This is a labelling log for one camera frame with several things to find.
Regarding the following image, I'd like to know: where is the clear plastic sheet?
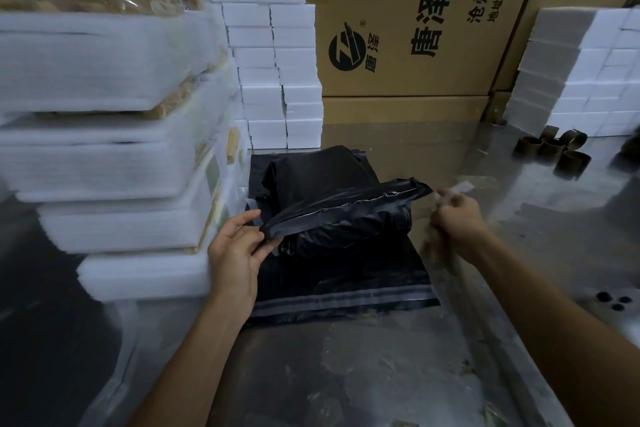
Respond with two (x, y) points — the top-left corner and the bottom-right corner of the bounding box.
(0, 181), (166, 427)

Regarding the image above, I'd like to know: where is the large printed cardboard box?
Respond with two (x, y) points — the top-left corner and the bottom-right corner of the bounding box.
(299, 0), (549, 98)

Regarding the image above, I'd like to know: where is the tall stack of white foam blocks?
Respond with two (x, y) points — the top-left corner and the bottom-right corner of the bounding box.
(201, 0), (325, 151)

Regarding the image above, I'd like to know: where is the clear adhesive liner strip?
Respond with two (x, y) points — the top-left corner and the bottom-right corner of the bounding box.
(434, 180), (476, 202)

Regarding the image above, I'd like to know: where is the person's right forearm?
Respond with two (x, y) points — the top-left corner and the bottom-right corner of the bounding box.
(467, 229), (640, 427)

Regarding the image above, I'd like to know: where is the stack of foam-wrapped flat packs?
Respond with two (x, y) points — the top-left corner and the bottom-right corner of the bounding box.
(0, 0), (252, 303)

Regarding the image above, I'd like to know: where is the flat brown cardboard box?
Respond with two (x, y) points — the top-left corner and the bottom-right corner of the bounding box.
(320, 95), (491, 125)

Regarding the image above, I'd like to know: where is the person's right hand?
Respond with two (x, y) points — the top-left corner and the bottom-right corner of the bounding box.
(430, 186), (494, 266)

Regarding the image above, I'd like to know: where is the stack of flat black mailers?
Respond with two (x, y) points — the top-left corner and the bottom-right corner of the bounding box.
(246, 145), (442, 328)

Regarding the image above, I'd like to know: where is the person's left hand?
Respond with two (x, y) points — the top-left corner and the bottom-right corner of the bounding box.
(207, 209), (284, 323)

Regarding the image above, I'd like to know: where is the low stack of white foam blocks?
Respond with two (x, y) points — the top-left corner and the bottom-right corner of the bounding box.
(502, 6), (640, 138)

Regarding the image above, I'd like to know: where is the person's left forearm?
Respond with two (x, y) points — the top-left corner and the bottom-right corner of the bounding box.
(127, 299), (257, 427)

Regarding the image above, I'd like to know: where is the black mailer bag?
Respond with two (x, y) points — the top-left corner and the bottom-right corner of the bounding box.
(262, 177), (434, 262)

